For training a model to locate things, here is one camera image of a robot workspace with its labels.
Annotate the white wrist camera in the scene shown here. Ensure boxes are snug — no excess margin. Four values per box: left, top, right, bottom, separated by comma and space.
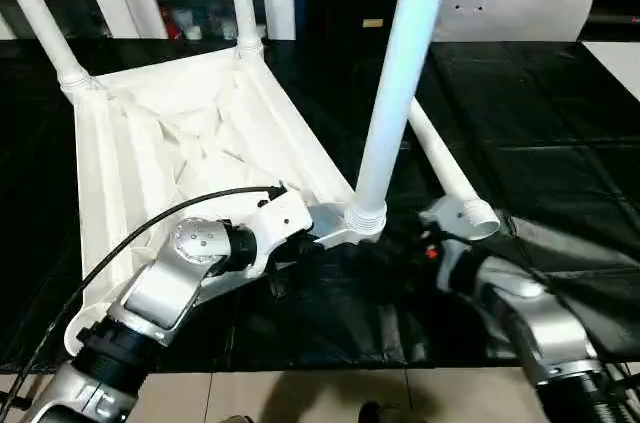
418, 195, 477, 244
240, 187, 315, 280

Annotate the white flat sheet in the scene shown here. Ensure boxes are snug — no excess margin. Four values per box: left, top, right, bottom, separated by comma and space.
584, 41, 640, 99

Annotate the black work mat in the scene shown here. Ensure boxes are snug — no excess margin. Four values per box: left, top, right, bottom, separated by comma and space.
0, 38, 640, 376

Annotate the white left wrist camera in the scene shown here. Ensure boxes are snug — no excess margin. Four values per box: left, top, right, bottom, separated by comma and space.
240, 187, 315, 280

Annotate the white plastic table top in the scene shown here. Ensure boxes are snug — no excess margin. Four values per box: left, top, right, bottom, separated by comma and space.
62, 43, 393, 356

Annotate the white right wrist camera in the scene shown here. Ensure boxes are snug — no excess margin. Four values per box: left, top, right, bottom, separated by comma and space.
418, 195, 477, 244

